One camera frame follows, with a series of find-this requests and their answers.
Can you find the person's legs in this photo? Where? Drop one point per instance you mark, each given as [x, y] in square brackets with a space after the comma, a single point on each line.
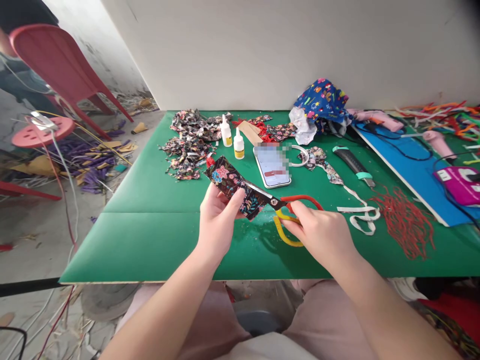
[219, 311]

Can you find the white ribbon tape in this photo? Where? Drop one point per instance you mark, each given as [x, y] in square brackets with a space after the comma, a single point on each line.
[362, 219]

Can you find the pile of colourful pipe cleaners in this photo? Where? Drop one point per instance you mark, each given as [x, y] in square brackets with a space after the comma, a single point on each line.
[450, 116]

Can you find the brown cardboard piece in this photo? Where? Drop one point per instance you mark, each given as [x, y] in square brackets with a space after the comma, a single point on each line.
[249, 131]

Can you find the person's body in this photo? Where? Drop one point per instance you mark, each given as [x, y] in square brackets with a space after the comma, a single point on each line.
[262, 348]

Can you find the round grey base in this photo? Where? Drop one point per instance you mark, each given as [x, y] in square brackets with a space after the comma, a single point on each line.
[107, 302]

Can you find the magenta power strip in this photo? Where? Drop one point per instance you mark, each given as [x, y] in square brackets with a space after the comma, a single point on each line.
[459, 183]

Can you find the grey stool seat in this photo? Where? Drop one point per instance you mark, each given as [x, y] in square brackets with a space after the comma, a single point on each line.
[258, 322]

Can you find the black floral fabric piece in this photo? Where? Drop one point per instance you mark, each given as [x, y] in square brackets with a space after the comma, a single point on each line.
[225, 174]

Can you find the pink glue gun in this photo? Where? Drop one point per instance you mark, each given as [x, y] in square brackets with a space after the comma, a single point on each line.
[378, 120]

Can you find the red plastic stool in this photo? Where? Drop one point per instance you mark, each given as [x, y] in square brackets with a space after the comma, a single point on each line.
[37, 133]

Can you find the black and teal utility knife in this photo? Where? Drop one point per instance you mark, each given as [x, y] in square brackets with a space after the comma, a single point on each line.
[352, 163]

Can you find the short white glue bottle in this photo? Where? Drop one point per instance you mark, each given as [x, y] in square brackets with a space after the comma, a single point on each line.
[239, 148]

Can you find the blue board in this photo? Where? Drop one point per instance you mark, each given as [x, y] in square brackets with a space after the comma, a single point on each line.
[408, 165]

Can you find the floral fabric strip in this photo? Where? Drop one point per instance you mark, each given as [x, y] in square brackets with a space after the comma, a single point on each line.
[324, 165]

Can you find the floral fabric with red fringe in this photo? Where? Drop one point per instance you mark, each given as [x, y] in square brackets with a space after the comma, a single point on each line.
[277, 131]

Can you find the red chair leg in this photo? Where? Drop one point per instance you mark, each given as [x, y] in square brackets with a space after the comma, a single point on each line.
[26, 189]

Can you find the white shoe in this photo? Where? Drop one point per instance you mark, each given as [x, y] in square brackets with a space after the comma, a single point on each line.
[407, 288]

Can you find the pile of purple scraps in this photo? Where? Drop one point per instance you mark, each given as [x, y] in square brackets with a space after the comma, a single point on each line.
[92, 161]

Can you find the crumpled white paper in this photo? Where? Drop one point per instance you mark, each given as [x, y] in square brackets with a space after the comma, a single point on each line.
[303, 127]

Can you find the pile of floral fabric scraps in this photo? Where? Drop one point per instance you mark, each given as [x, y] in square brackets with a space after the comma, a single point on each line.
[187, 150]

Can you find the blue patterned fabric bundle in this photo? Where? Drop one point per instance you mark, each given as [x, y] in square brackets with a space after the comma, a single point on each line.
[322, 101]

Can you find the person's left hand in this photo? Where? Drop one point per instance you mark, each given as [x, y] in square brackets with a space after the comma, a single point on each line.
[215, 225]

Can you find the red plastic chair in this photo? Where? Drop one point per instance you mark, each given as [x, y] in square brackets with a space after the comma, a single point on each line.
[52, 63]

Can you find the red cloth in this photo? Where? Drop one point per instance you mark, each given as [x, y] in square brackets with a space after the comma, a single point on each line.
[453, 318]

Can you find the white smartphone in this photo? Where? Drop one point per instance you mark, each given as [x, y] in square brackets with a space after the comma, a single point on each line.
[272, 170]

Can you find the person's right hand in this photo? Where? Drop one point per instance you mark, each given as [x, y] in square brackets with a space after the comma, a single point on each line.
[322, 236]

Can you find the green table mat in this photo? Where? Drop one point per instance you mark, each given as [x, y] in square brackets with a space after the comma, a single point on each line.
[157, 232]

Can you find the tall white glue bottle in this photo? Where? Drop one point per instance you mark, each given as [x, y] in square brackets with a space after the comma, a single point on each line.
[225, 133]

